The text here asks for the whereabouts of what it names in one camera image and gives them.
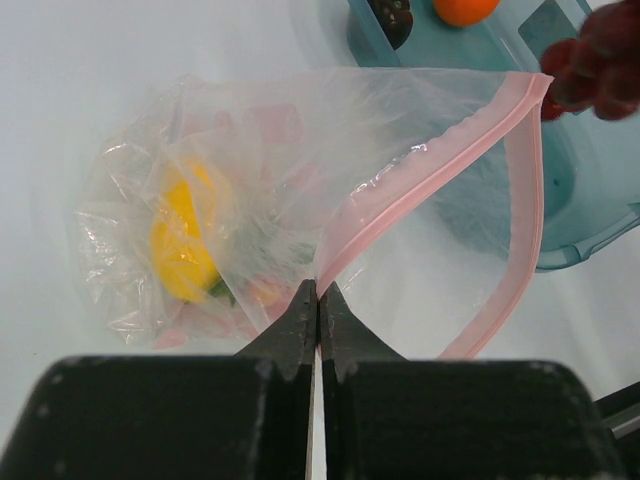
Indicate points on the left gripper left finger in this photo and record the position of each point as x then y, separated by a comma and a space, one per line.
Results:
244, 416

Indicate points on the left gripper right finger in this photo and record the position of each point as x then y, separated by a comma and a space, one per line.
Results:
387, 417

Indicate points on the red cherries with green leaves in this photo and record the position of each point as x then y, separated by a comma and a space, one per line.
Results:
264, 262

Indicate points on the yellow mango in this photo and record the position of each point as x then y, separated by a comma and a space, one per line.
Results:
178, 253

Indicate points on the clear zip bag red dots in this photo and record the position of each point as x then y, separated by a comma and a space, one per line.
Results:
422, 190

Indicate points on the teal transparent plastic tray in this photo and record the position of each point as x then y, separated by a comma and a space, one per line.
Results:
591, 167

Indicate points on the purple grape bunch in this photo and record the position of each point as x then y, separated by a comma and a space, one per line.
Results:
599, 69

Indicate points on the dark brown round fruit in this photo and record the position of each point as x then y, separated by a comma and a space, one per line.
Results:
395, 19

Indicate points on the orange fruit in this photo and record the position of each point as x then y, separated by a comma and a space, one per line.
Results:
464, 13

